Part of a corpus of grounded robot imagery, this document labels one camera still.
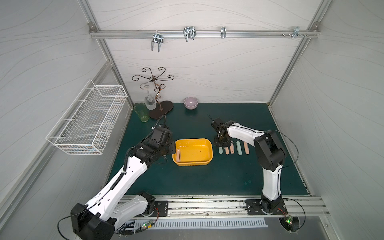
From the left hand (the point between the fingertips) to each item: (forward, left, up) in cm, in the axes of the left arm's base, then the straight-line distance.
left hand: (172, 145), depth 77 cm
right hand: (+11, -27, -17) cm, 34 cm away
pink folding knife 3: (+9, -35, -18) cm, 41 cm away
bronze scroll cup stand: (+44, +13, -16) cm, 48 cm away
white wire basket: (+2, +40, +13) cm, 42 cm away
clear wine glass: (+30, +18, +4) cm, 35 cm away
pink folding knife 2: (+8, -32, -18) cm, 37 cm away
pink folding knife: (+2, -1, -17) cm, 17 cm away
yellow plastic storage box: (+5, -11, -17) cm, 21 cm away
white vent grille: (-33, +14, -19) cm, 40 cm away
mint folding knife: (+7, -28, -17) cm, 33 cm away
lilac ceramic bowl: (+47, -7, -14) cm, 50 cm away
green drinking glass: (+30, +26, -7) cm, 41 cm away
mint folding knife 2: (+9, -40, -18) cm, 45 cm away
